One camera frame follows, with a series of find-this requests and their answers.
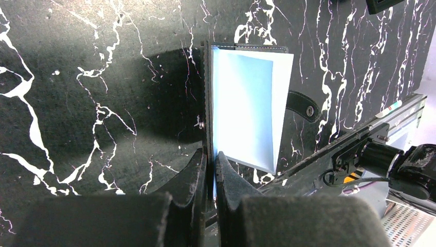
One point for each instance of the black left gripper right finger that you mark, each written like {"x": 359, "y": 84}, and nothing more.
{"x": 248, "y": 218}

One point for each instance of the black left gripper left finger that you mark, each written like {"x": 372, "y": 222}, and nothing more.
{"x": 173, "y": 215}

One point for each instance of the black leather card holder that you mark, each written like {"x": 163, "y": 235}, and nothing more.
{"x": 246, "y": 88}

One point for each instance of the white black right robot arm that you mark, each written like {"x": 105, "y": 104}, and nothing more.
{"x": 410, "y": 174}

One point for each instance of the black tray with cards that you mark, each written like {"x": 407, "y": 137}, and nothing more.
{"x": 377, "y": 6}

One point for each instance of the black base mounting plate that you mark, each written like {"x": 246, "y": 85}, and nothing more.
{"x": 392, "y": 130}

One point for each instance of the green white marker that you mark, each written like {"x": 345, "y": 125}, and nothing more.
{"x": 389, "y": 109}

